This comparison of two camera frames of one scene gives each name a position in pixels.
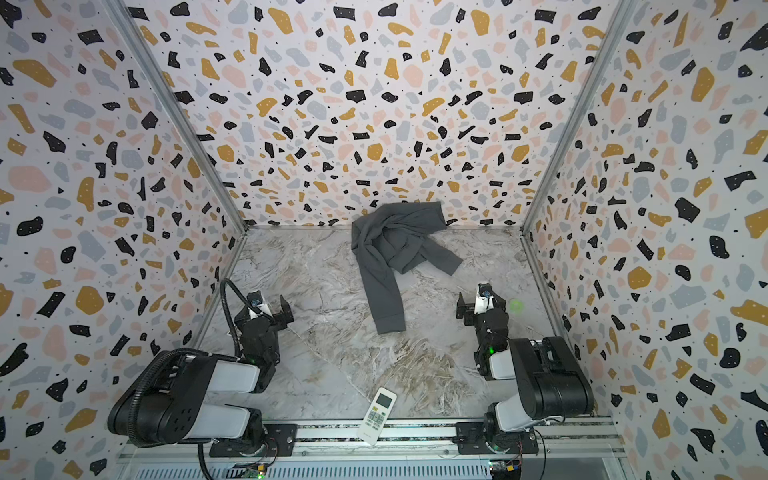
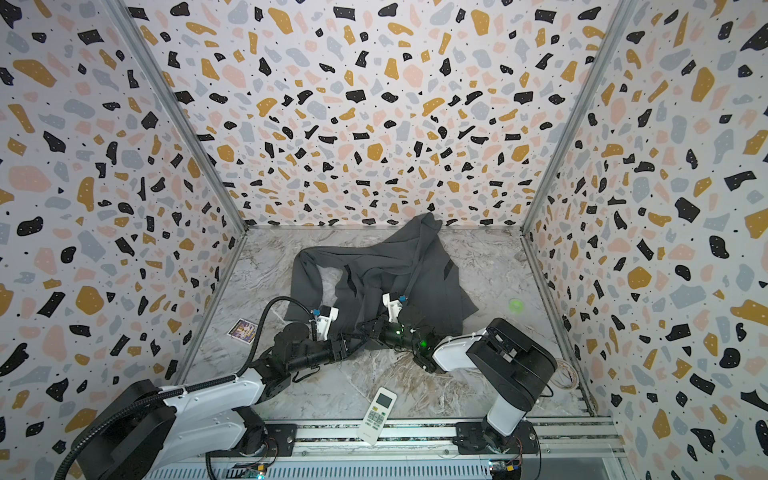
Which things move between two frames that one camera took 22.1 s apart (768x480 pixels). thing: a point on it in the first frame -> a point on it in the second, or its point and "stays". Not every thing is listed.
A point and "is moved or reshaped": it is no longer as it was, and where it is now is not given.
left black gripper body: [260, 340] -> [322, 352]
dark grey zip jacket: [395, 237] is moved or reshaped
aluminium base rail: [409, 441] stays
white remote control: [377, 415] stays
